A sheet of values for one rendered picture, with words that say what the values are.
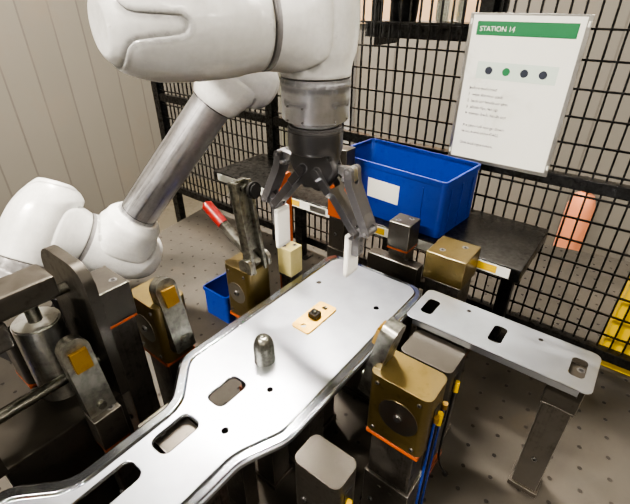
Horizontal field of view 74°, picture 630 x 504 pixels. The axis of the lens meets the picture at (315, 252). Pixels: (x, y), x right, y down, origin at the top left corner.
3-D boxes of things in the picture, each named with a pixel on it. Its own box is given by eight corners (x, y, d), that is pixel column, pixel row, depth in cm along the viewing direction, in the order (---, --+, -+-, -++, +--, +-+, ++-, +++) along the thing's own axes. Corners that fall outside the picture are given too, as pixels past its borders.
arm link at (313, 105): (322, 85, 48) (321, 137, 51) (365, 75, 54) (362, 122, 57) (264, 77, 53) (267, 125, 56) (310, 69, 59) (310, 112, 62)
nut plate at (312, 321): (308, 335, 70) (308, 329, 69) (290, 325, 72) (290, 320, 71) (337, 309, 75) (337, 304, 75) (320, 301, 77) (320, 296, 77)
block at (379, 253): (401, 373, 102) (417, 269, 86) (360, 351, 108) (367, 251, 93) (407, 365, 104) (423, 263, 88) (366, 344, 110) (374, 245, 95)
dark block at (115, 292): (155, 472, 80) (96, 296, 59) (134, 451, 84) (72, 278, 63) (177, 453, 84) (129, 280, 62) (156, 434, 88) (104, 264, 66)
